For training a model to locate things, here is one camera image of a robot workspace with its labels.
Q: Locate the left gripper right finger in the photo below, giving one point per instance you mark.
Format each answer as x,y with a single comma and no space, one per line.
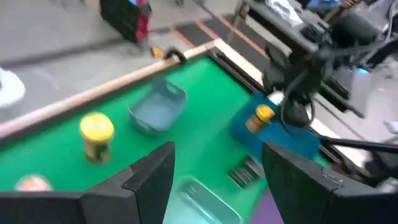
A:
311,199

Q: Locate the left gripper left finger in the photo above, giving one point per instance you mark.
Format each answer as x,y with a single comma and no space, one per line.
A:
124,202

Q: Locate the green tin black lid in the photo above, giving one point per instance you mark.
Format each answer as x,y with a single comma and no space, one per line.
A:
244,174

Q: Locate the yellow-lid spice jar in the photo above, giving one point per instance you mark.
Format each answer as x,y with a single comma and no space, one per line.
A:
97,129
264,112

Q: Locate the large blue plastic bin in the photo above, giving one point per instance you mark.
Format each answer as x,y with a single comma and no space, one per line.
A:
280,137

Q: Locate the purple cloth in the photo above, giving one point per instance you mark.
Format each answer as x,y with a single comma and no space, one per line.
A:
264,213

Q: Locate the black metal rod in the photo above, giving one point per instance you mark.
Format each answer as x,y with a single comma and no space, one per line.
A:
357,144

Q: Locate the small blue-green plastic basket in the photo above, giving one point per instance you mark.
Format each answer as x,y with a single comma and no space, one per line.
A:
155,112
202,205

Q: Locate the white plastic bag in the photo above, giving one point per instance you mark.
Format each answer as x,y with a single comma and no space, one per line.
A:
284,11

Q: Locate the light table rim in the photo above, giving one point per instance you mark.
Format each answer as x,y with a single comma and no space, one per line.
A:
93,90

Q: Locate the black yellow clamp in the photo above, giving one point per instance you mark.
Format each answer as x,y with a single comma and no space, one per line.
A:
174,53

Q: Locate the white rounded object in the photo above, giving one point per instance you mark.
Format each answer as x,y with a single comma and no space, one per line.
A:
9,88

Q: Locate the red and black toolbox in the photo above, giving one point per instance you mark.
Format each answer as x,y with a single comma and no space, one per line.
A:
121,18

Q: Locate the black mat frame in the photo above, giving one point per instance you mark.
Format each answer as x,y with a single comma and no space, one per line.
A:
230,70

